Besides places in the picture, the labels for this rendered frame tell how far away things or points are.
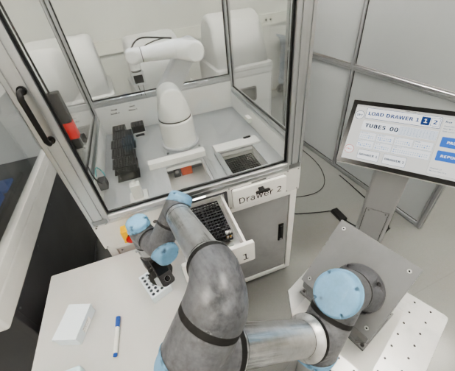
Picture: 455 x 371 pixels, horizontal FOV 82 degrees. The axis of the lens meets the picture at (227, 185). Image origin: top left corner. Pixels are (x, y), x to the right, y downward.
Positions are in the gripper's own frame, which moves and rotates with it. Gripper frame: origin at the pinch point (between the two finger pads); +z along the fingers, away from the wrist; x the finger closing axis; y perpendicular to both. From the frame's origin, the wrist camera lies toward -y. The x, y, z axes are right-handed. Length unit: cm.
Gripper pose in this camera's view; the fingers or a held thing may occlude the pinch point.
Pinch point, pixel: (166, 283)
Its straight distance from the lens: 113.2
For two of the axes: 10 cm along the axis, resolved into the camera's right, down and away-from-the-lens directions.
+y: -6.4, -4.4, 6.3
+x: -7.6, 4.6, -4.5
